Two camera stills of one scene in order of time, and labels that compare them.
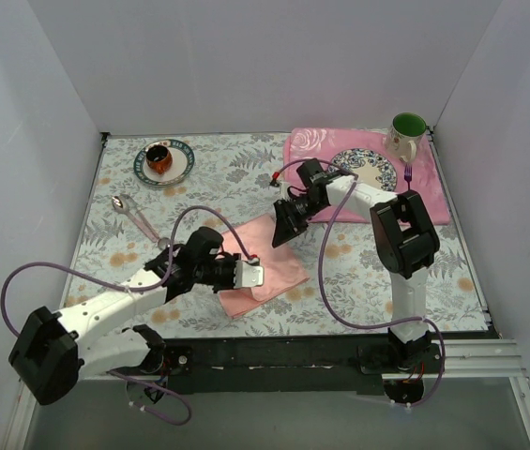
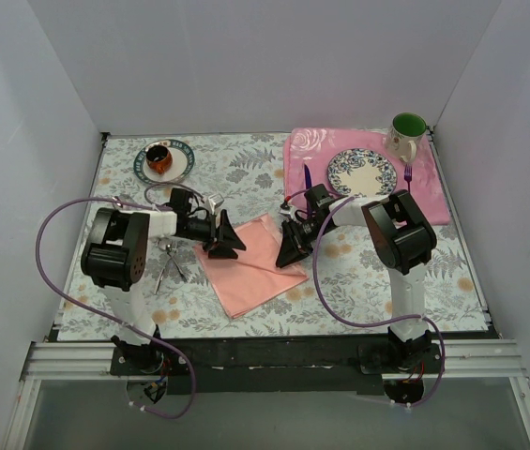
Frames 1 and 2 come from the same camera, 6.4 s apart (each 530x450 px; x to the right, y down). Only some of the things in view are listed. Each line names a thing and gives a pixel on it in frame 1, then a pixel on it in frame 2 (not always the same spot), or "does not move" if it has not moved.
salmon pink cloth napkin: (282, 270) does not move
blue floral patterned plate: (370, 167) does not move
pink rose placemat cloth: (422, 174) does not move
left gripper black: (235, 274) to (218, 232)
